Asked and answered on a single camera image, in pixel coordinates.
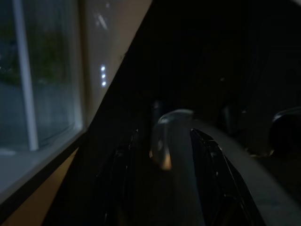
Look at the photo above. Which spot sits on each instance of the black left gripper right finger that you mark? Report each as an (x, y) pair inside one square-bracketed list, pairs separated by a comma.
[(218, 188)]

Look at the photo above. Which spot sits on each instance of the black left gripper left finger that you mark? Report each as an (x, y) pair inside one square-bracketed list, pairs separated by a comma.
[(115, 188)]

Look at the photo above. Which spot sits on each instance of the white framed window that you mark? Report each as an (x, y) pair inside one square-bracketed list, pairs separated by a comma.
[(47, 70)]

